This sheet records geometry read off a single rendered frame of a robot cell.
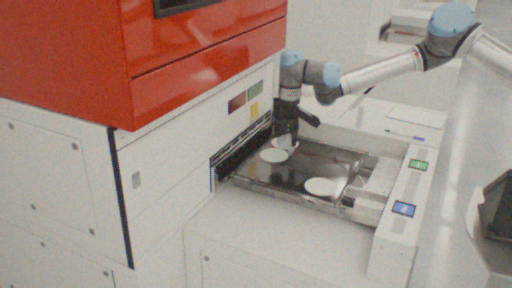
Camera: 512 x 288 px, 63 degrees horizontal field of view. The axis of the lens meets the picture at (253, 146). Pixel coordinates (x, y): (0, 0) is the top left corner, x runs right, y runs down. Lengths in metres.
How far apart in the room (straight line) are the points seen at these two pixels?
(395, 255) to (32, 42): 0.96
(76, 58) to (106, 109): 0.12
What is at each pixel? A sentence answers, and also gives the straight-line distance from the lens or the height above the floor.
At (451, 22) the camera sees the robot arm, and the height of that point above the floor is 1.38.
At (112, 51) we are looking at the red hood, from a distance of 0.87.
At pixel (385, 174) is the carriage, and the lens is 1.49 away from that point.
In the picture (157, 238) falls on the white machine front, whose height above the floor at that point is 0.86.
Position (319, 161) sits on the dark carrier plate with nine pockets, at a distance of 1.46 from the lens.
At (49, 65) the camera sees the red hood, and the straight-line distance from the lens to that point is 1.03.
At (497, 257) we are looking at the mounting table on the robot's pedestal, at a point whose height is 0.82.
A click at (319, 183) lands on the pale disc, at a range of 1.34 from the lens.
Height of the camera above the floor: 1.62
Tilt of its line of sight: 28 degrees down
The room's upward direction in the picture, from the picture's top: 1 degrees clockwise
